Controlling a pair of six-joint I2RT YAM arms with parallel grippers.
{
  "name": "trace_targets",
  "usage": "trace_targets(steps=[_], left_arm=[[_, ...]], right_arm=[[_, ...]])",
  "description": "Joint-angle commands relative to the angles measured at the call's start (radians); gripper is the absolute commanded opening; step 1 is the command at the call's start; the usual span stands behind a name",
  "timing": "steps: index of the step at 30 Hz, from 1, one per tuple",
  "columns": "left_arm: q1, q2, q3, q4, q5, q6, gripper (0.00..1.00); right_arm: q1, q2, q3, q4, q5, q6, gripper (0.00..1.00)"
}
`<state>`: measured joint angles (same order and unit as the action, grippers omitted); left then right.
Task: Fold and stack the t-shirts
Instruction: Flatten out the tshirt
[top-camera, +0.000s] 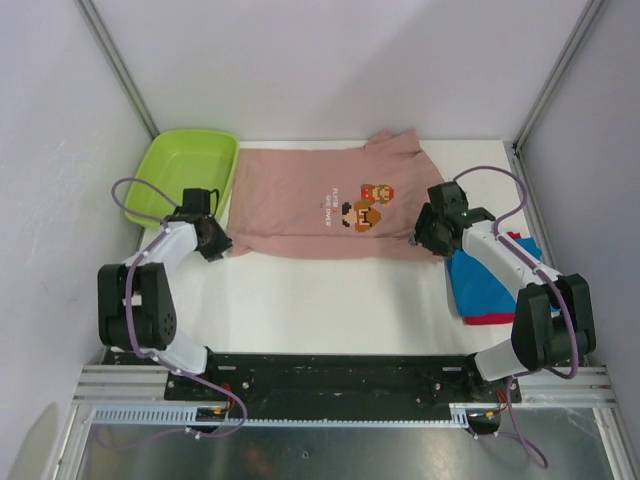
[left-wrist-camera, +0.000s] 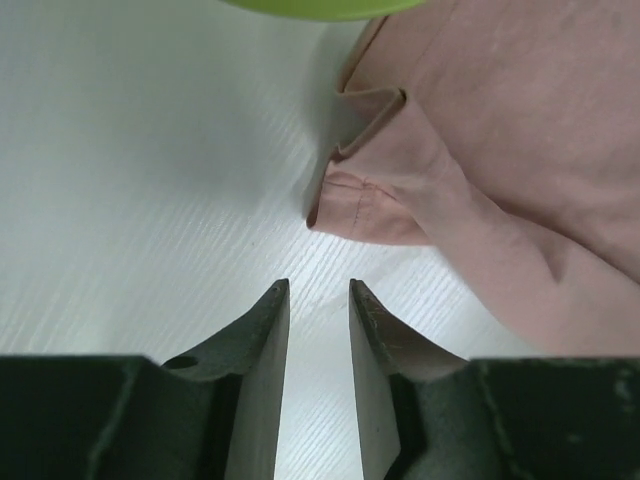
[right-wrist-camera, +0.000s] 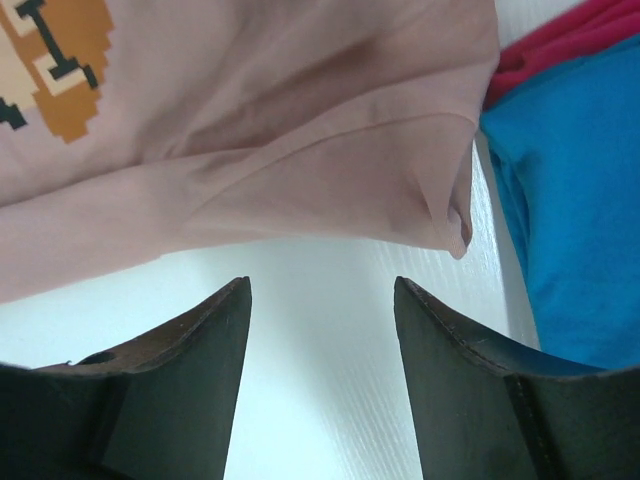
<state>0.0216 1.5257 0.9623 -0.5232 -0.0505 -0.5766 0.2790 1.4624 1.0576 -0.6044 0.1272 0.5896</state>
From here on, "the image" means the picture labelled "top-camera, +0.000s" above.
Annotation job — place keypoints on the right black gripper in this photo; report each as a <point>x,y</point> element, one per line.
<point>421,233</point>

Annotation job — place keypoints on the grey slotted cable duct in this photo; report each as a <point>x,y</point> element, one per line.
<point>196,416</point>

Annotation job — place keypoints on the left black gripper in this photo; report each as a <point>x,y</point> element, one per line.
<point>223,244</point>

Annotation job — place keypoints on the green plastic tub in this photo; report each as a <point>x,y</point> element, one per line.
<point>177,160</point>

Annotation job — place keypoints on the red folded t-shirt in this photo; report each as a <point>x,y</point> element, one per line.
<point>492,320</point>

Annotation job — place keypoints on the aluminium frame rail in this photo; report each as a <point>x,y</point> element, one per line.
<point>145,385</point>

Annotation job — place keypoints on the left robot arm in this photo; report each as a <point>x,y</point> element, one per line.
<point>136,311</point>

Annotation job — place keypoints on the blue folded t-shirt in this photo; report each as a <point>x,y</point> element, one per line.
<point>480,290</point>

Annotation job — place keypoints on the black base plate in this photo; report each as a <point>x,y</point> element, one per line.
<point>438,378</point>

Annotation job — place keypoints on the pink t-shirt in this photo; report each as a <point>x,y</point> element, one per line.
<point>335,204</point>

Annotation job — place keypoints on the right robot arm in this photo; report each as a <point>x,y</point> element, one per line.
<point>553,326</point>

